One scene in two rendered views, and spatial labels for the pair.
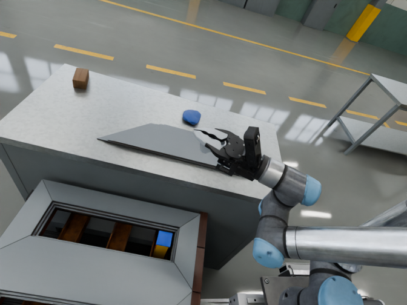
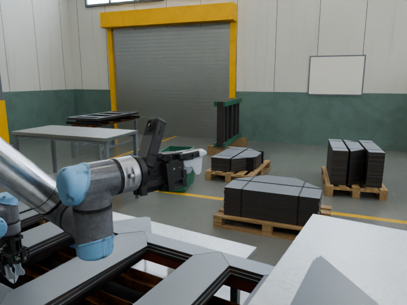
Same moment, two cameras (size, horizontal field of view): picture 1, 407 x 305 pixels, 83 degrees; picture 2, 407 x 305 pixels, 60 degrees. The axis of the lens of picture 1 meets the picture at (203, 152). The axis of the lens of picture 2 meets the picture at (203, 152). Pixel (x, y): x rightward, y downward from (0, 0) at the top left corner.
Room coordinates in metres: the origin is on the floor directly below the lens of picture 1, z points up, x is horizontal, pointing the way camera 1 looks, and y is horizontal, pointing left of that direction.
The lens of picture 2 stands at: (1.04, -0.61, 1.63)
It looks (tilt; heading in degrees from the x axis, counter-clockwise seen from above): 12 degrees down; 131
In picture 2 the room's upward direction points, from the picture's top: straight up
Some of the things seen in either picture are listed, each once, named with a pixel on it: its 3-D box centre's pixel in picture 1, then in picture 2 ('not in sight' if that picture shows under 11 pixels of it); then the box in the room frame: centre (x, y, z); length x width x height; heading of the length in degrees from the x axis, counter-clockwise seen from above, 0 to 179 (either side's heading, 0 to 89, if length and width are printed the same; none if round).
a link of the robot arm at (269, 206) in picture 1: (275, 208); (90, 227); (0.42, -0.26, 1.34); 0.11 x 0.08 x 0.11; 174
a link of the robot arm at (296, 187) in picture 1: (295, 186); (89, 183); (0.44, -0.26, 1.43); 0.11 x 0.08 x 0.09; 84
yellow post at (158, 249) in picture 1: (160, 247); not in sight; (0.40, 0.01, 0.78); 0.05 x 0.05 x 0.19; 11
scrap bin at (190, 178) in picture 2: not in sight; (174, 168); (-2.72, 3.04, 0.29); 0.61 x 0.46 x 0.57; 120
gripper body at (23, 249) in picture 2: not in sight; (13, 248); (-0.31, -0.16, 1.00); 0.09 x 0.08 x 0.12; 11
